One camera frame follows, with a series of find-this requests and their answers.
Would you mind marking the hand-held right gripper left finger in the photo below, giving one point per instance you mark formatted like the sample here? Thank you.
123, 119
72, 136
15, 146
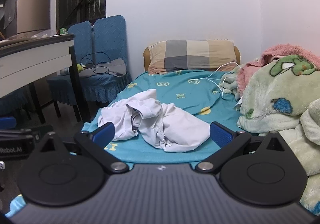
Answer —
103, 132

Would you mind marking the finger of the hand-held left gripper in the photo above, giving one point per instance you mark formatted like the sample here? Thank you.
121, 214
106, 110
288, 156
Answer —
7, 122

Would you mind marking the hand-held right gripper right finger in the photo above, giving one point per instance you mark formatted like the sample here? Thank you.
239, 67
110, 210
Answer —
220, 133

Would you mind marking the white t-shirt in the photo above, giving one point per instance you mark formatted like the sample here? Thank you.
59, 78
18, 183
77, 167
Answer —
180, 128

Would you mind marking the white folded card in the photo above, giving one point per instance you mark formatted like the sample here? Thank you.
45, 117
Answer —
238, 104

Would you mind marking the teal printed bed sheet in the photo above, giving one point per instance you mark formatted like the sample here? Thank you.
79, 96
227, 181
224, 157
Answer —
175, 88

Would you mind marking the white desk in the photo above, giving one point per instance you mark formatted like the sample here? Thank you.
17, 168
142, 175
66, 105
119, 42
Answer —
30, 61

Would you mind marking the grey cloth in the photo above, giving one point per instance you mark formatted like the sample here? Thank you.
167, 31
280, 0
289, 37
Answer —
117, 67

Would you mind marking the green cartoon print blanket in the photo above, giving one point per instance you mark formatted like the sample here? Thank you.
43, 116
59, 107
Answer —
270, 88

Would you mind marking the yellow green toy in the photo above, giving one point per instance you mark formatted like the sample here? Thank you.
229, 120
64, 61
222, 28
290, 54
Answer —
80, 67

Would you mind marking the plaid beige grey pillow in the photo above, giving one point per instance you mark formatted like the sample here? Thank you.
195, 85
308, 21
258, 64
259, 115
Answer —
190, 56

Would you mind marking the blue covered chair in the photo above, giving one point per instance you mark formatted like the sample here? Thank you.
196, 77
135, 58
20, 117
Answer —
110, 38
80, 36

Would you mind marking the clear plastic bag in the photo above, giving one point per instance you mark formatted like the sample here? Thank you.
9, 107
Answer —
43, 34

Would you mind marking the pink fluffy blanket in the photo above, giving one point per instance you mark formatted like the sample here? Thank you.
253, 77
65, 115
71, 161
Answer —
282, 50

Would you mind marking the green can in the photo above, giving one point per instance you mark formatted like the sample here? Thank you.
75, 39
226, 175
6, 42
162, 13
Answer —
63, 31

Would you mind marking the gold refrigerator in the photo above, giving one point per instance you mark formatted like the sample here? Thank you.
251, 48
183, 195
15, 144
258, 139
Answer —
32, 6

